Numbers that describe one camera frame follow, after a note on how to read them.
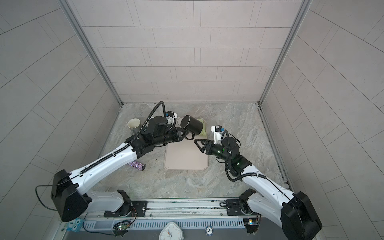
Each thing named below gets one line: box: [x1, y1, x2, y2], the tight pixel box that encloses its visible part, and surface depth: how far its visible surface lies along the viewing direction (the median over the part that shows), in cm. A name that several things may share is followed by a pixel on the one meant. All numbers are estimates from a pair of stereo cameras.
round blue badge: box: [205, 225, 214, 237], surface depth 67 cm
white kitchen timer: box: [159, 222, 185, 240], surface depth 64 cm
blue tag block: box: [66, 217, 85, 232], surface depth 66 cm
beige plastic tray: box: [164, 138, 209, 170], surface depth 88 cm
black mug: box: [180, 114, 204, 140], surface depth 77 cm
